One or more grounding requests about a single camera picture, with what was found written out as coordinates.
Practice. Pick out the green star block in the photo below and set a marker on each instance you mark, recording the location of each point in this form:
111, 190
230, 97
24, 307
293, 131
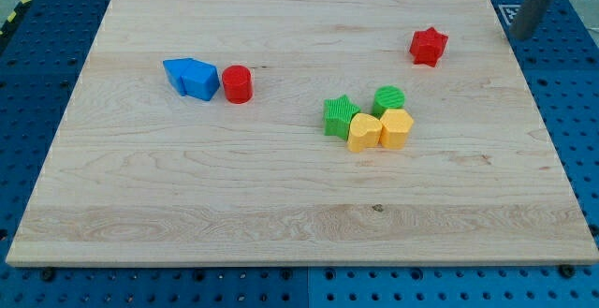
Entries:
338, 114

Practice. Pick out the red star block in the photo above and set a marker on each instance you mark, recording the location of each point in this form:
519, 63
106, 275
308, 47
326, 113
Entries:
428, 46

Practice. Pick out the light wooden board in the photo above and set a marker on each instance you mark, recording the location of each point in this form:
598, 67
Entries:
140, 176

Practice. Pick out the yellow heart block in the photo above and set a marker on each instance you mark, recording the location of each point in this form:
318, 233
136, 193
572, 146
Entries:
364, 132

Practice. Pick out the red cylinder block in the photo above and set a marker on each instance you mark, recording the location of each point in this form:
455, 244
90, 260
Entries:
238, 84

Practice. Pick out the yellow hexagon block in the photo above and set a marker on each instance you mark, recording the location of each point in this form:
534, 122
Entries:
396, 126

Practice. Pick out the green cylinder block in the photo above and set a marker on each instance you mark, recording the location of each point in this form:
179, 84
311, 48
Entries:
387, 97

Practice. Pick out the blue cube block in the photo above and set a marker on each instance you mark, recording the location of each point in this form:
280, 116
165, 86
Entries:
200, 80

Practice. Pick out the blue triangle block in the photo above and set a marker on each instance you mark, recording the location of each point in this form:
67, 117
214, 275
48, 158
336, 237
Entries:
174, 69

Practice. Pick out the white fiducial marker tag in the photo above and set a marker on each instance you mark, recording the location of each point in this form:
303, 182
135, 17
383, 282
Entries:
508, 12

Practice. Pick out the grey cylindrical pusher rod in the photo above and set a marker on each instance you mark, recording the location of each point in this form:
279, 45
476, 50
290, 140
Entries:
529, 16

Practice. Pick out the yellow black hazard tape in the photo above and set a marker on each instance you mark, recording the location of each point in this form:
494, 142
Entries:
14, 19

